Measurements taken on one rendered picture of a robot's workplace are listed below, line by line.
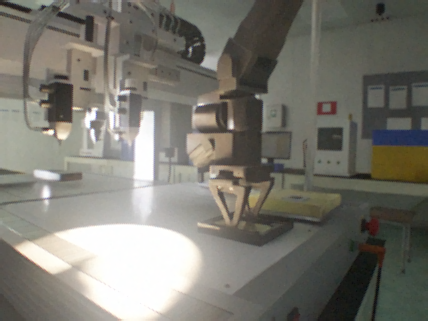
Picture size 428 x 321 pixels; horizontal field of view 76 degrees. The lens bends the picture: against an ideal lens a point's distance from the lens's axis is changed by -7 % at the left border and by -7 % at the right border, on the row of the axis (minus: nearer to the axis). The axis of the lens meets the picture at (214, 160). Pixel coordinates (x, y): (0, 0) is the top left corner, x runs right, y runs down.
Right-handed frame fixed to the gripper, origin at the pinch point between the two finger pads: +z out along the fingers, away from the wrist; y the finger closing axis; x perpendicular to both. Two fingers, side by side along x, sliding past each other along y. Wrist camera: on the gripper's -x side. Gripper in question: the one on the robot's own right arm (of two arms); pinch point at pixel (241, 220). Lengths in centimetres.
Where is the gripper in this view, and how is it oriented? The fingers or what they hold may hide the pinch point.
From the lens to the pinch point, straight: 49.5
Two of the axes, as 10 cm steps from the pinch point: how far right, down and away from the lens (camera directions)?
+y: -5.9, 0.3, -8.1
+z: -0.2, 10.0, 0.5
